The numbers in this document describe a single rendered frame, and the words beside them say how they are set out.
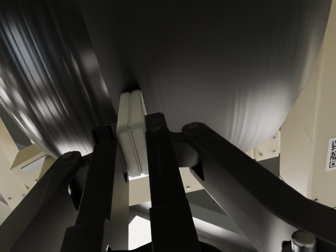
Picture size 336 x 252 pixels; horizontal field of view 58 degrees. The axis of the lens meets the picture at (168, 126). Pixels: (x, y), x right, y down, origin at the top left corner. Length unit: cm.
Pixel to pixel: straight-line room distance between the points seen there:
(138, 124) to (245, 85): 11
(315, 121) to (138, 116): 42
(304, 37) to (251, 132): 10
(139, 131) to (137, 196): 75
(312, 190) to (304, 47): 44
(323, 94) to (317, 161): 14
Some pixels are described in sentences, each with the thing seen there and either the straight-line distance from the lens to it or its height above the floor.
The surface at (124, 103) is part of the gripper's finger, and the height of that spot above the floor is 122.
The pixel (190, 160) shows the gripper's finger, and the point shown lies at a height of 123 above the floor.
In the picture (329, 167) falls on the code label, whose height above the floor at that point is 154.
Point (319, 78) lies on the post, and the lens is 52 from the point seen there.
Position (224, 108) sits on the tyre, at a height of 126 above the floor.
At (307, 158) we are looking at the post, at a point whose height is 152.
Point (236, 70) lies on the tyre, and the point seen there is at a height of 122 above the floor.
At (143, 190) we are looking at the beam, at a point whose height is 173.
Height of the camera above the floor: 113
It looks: 32 degrees up
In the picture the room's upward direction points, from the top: 168 degrees clockwise
